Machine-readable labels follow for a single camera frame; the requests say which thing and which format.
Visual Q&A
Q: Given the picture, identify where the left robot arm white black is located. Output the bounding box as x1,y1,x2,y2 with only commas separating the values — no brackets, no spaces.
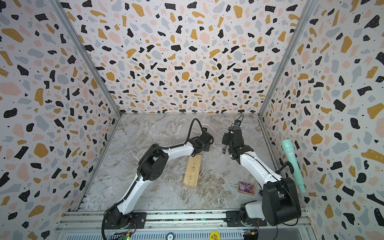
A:
102,128,214,229

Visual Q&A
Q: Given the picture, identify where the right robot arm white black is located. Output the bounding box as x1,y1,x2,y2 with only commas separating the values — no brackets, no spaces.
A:
222,126,302,226

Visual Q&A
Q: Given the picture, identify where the yellow round sticker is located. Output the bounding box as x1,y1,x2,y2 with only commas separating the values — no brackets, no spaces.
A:
209,231,221,240

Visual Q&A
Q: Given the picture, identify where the steel claw hammer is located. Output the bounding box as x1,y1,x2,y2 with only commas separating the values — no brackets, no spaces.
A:
222,145,227,155

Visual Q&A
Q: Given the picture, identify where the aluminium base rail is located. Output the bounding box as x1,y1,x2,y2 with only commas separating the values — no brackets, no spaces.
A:
53,209,316,240

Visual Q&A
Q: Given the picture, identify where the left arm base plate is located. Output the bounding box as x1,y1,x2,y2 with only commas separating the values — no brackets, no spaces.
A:
103,211,147,230

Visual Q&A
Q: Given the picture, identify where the black corrugated cable conduit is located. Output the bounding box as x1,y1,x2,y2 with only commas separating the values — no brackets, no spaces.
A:
101,117,208,240

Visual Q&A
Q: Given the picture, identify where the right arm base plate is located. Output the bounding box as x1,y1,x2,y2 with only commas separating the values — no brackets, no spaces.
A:
224,210,268,228

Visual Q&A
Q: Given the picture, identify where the light wooden block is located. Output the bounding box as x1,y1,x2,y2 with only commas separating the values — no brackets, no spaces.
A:
183,155,202,188

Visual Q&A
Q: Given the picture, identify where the purple card box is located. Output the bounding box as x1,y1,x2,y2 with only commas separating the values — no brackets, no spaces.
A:
238,181,255,196

